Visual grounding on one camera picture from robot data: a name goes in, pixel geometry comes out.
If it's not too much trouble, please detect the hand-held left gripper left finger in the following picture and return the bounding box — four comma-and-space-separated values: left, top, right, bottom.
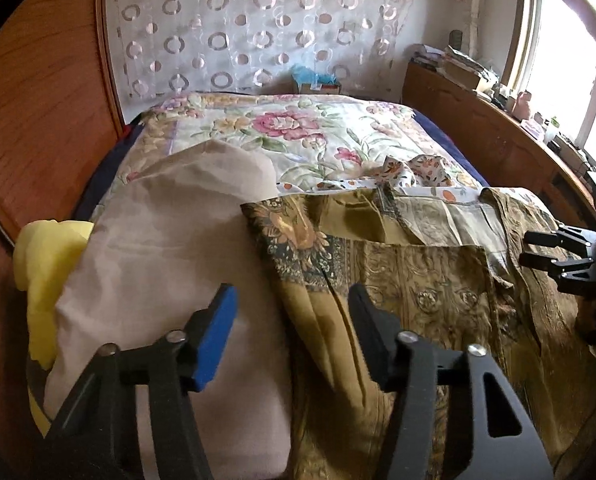
45, 284, 239, 480

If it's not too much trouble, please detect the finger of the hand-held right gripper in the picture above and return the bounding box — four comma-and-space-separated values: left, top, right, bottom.
519, 252, 596, 295
524, 226, 596, 257

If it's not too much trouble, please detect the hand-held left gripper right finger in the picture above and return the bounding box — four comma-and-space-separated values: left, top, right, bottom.
348, 284, 556, 480

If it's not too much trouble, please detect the gold patterned garment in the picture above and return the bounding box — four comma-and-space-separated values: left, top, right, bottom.
240, 185, 596, 480

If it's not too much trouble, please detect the beige cloth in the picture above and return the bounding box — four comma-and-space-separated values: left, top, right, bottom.
43, 139, 295, 480

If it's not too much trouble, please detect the row of small bottles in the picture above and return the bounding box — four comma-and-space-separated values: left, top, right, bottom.
522, 110, 596, 172

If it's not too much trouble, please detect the wooden cabinet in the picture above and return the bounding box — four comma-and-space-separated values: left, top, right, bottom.
402, 60, 596, 221

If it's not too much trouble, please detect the window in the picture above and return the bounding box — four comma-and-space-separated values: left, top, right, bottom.
500, 0, 596, 161

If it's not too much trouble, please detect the yellow cloth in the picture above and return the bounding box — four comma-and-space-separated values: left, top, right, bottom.
13, 219, 95, 436

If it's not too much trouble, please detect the navy blanket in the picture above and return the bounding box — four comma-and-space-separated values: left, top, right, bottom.
75, 105, 491, 223

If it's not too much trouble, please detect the pile of books and papers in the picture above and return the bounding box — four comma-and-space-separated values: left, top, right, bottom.
410, 42, 501, 95

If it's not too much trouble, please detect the floral quilt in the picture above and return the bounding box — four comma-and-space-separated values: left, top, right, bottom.
113, 91, 483, 197

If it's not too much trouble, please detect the white lace window curtain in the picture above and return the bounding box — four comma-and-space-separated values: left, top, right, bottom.
452, 0, 493, 56

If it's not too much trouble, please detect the cardboard box with blue tissue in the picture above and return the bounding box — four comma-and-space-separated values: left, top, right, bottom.
290, 65, 343, 95

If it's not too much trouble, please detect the wooden wardrobe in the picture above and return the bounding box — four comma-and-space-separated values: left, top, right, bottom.
0, 0, 130, 480

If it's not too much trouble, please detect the white circle-pattern curtain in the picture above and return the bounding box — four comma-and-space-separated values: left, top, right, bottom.
100, 0, 415, 112

